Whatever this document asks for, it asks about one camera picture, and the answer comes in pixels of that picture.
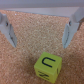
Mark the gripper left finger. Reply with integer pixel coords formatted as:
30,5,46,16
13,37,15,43
0,12,18,49

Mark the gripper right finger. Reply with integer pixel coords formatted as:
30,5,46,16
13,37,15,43
62,11,84,49

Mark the yellow block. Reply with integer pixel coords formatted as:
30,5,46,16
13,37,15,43
33,51,63,84

